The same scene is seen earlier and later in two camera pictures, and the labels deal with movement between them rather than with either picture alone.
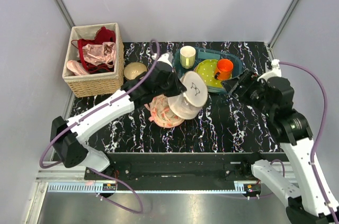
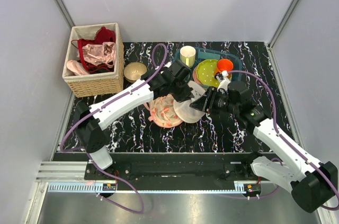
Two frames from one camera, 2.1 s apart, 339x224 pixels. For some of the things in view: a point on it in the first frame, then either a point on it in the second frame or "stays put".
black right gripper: (247, 78) -> (205, 102)
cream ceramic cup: (187, 56) stays put
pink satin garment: (94, 54) stays put
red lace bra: (103, 34) stays put
